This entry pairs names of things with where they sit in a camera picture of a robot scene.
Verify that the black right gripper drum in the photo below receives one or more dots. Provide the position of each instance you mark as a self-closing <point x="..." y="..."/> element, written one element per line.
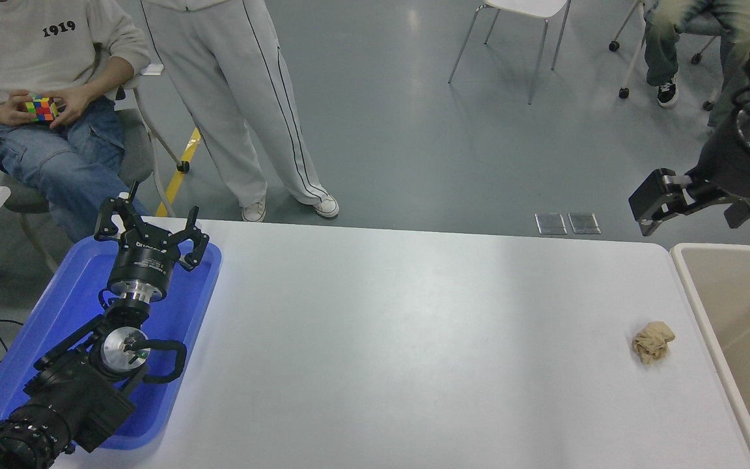
<point x="746" y="169"/>

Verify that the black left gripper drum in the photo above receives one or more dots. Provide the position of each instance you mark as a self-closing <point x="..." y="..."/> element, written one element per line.
<point x="144" y="264"/>

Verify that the tan paper ball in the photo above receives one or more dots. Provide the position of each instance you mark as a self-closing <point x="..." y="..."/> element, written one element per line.
<point x="653" y="342"/>

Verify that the colourful puzzle cube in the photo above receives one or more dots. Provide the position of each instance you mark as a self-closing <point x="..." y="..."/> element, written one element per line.
<point x="41" y="109"/>

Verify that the person's left forearm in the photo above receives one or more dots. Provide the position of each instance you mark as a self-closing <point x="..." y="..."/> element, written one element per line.
<point x="113" y="75"/>

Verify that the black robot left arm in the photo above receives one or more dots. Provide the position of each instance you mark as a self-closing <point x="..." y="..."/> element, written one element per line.
<point x="75" y="391"/>

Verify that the person's left hand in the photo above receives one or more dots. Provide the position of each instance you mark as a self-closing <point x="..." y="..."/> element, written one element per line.
<point x="79" y="99"/>

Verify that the person's right hand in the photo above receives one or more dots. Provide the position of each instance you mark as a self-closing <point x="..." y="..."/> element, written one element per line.
<point x="12" y="112"/>

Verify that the metal floor plate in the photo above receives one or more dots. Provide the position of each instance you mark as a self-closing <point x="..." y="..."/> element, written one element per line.
<point x="551" y="223"/>
<point x="584" y="223"/>

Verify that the grey wheeled office chair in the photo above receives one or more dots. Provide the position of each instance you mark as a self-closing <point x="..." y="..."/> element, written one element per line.
<point x="704" y="26"/>
<point x="137" y="150"/>

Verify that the blue plastic tray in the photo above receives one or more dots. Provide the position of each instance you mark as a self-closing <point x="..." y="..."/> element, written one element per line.
<point x="69" y="306"/>

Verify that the large pale bin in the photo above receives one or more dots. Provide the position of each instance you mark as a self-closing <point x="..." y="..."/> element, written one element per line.
<point x="746" y="312"/>

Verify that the person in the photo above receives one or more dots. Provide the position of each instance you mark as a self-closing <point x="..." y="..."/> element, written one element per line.
<point x="30" y="45"/>
<point x="674" y="32"/>
<point x="219" y="78"/>

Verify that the white paper sheet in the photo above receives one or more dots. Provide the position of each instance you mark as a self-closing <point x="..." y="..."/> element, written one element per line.
<point x="152" y="69"/>

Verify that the white chair with metal legs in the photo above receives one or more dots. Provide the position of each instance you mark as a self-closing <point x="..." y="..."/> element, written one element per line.
<point x="531" y="6"/>

